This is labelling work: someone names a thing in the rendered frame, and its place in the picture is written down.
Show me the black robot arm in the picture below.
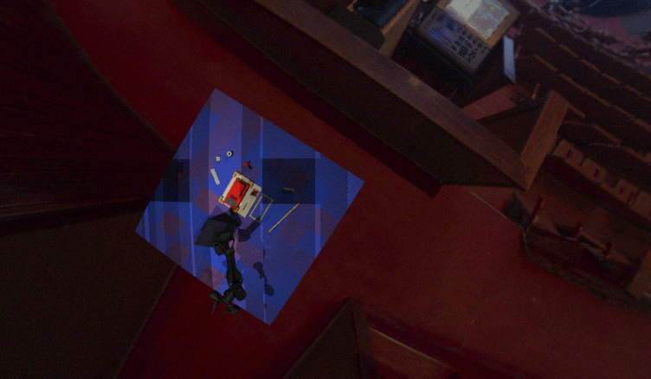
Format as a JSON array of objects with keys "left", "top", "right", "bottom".
[{"left": 211, "top": 229, "right": 247, "bottom": 301}]

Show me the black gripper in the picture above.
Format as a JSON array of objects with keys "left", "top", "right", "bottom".
[{"left": 210, "top": 289, "right": 240, "bottom": 318}]

